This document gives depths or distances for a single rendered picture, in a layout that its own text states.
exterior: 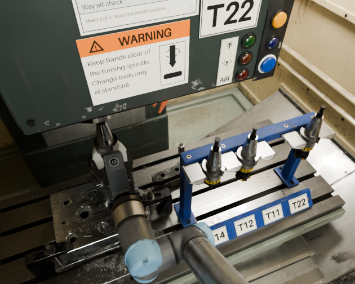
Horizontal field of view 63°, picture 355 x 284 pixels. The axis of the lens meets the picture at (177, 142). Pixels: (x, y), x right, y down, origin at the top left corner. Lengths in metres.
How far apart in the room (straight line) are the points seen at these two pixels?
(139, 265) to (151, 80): 0.37
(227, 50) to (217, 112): 1.46
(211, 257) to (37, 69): 0.47
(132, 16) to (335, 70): 1.15
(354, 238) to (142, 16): 1.19
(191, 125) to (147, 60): 1.41
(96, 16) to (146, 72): 0.11
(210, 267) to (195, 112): 1.41
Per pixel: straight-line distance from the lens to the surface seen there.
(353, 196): 1.44
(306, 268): 1.30
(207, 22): 0.45
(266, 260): 1.23
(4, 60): 0.41
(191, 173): 0.79
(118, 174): 0.71
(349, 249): 1.37
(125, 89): 0.45
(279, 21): 0.52
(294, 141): 0.94
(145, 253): 0.64
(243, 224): 1.05
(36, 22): 0.39
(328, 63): 1.47
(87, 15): 0.39
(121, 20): 0.40
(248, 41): 0.50
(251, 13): 0.49
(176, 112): 1.92
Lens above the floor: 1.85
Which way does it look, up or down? 47 degrees down
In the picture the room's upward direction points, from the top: straight up
